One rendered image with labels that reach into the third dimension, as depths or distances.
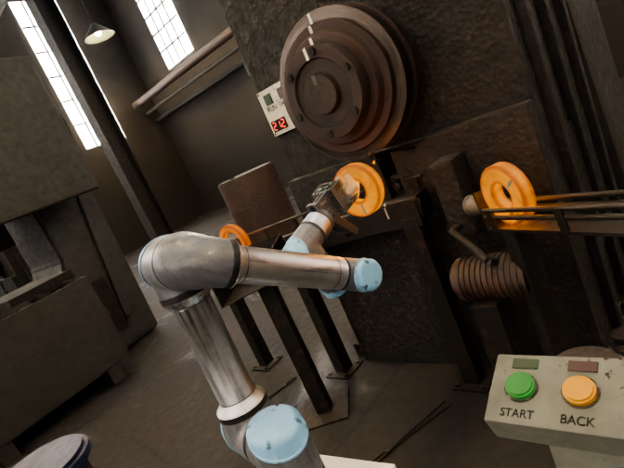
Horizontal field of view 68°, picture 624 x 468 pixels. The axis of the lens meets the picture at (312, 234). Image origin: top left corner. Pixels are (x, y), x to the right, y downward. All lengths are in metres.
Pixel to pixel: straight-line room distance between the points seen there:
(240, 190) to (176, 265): 3.44
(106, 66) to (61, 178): 9.48
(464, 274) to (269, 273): 0.63
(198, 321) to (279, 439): 0.28
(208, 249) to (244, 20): 1.22
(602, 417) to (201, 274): 0.64
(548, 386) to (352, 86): 0.95
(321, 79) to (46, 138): 2.72
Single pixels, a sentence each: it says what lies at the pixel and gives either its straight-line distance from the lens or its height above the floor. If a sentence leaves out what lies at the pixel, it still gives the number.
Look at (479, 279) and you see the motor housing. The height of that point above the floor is 0.49.
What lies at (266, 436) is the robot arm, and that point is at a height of 0.55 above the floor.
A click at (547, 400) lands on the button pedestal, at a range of 0.72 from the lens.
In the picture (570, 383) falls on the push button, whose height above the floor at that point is 0.61.
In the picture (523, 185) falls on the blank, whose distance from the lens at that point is 1.16.
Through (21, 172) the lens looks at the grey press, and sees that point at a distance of 3.68.
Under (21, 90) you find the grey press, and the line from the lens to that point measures 3.92.
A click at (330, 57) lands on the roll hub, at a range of 1.41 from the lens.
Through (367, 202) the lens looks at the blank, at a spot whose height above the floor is 0.78.
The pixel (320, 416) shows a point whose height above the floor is 0.01.
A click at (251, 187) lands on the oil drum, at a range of 4.27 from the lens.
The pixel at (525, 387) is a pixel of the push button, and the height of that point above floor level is 0.61.
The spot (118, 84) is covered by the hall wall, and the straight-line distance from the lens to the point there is 13.05.
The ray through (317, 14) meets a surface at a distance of 1.52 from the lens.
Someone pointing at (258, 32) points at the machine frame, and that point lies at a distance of 1.89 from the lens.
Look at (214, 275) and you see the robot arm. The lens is 0.87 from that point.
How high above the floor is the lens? 1.05
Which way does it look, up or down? 12 degrees down
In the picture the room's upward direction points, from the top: 24 degrees counter-clockwise
